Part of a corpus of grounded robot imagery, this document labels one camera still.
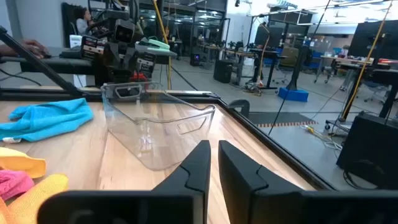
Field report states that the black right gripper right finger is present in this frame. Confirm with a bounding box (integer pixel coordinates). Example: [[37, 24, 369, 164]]
[[217, 139, 398, 224]]

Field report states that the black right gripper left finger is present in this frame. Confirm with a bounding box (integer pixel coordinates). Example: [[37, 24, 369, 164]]
[[37, 139, 212, 224]]

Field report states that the orange microfiber towel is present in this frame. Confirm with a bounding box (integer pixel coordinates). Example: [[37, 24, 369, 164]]
[[0, 173, 70, 224]]

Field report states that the blue microfiber towel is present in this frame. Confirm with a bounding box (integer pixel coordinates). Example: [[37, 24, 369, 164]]
[[0, 98, 95, 144]]

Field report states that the pink microfiber towel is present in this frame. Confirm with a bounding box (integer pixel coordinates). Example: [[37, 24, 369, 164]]
[[0, 169, 35, 202]]

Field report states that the small red object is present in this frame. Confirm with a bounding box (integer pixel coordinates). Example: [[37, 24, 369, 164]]
[[129, 73, 149, 83]]

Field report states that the mint green stapler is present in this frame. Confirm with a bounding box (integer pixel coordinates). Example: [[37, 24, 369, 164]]
[[139, 36, 171, 53]]

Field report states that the small white box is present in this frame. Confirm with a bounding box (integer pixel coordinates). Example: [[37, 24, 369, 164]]
[[68, 34, 83, 49]]

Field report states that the person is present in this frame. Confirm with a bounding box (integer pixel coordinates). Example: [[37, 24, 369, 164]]
[[75, 6, 94, 35]]

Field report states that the black side desk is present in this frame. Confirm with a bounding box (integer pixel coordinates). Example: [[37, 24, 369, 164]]
[[0, 46, 178, 76]]

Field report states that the clear plastic bin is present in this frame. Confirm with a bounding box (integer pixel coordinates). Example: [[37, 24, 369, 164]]
[[101, 81, 217, 171]]

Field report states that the black mat with orange stripes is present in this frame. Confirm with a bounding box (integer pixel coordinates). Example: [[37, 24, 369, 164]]
[[248, 111, 318, 128]]

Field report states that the person's hand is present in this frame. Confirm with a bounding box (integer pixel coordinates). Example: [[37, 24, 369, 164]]
[[0, 39, 50, 60]]

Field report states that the black box on floor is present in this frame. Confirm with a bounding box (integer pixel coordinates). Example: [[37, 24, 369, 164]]
[[213, 58, 234, 84]]

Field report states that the black computer tower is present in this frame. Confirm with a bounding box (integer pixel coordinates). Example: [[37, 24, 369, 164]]
[[336, 111, 398, 190]]

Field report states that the blue base block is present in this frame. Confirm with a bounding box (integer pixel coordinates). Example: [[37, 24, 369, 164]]
[[277, 86, 310, 103]]

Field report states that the black curved stand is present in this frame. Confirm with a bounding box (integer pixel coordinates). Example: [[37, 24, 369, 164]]
[[285, 45, 313, 91]]

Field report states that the black standing desk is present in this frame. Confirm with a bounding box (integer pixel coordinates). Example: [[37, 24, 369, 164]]
[[248, 48, 289, 91]]

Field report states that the olive office chair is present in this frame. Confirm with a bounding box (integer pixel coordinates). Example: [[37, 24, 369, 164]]
[[273, 46, 300, 85]]

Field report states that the black desk with red item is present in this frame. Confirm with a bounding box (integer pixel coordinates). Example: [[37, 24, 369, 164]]
[[320, 55, 398, 119]]

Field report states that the small black monitor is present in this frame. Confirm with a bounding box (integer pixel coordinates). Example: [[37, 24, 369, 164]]
[[254, 22, 284, 48]]

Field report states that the yellow slanted pole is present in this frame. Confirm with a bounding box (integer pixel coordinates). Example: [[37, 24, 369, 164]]
[[340, 0, 393, 122]]

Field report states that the large black monitor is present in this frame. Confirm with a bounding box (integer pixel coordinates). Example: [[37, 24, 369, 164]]
[[347, 20, 398, 62]]

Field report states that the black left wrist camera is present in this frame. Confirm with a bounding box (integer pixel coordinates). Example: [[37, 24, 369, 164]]
[[113, 18, 137, 44]]

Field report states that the yellow hanging cable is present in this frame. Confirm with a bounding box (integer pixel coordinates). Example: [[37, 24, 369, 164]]
[[151, 0, 172, 91]]

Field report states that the black coiled cable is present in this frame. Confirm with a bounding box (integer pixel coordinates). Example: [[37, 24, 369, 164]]
[[343, 159, 388, 190]]

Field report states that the white cable with yellow plug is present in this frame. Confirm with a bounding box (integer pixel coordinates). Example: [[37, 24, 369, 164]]
[[298, 124, 343, 151]]

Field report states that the black aluminium table frame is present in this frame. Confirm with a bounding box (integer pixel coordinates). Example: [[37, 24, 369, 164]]
[[0, 26, 338, 191]]

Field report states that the thin black slanted cable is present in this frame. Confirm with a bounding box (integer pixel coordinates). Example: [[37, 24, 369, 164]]
[[267, 0, 331, 136]]

